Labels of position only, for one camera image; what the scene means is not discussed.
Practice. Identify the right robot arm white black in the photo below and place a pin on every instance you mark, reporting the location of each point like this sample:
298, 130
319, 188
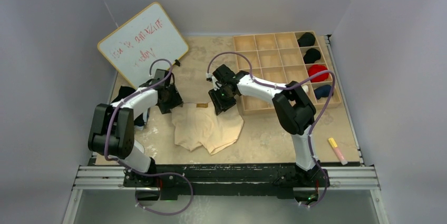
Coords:
294, 110

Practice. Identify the cream beige underwear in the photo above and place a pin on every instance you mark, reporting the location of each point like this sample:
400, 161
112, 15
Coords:
197, 125

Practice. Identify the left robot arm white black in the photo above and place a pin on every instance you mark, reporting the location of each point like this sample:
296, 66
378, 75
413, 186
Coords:
112, 129

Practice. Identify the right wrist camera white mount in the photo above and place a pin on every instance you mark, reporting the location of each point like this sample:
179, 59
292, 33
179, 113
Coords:
211, 78

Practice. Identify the black rolled underwear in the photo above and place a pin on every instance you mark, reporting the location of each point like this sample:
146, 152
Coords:
311, 56
306, 40

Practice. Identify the navy blue rolled underwear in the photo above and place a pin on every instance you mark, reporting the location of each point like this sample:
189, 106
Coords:
323, 91

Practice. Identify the black rolled underwear back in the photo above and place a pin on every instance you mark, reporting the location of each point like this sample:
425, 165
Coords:
306, 40

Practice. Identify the wooden compartment organizer tray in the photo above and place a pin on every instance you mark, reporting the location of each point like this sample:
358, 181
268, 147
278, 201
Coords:
277, 57

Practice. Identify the red rolled underwear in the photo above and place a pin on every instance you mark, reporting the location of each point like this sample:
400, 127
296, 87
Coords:
315, 69

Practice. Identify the pink yellow marker pen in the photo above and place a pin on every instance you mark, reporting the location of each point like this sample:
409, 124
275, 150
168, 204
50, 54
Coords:
337, 151

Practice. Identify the white underwear pink trim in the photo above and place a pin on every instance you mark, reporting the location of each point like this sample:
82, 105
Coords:
305, 88

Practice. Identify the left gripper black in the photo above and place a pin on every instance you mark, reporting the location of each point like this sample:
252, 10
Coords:
175, 101

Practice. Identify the black underwear white waistband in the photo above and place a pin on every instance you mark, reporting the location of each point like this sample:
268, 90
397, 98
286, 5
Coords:
125, 91

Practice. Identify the white whiteboard yellow frame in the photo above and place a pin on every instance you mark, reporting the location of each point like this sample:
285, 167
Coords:
147, 36

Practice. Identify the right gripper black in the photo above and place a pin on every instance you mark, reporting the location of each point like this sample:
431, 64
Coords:
221, 106

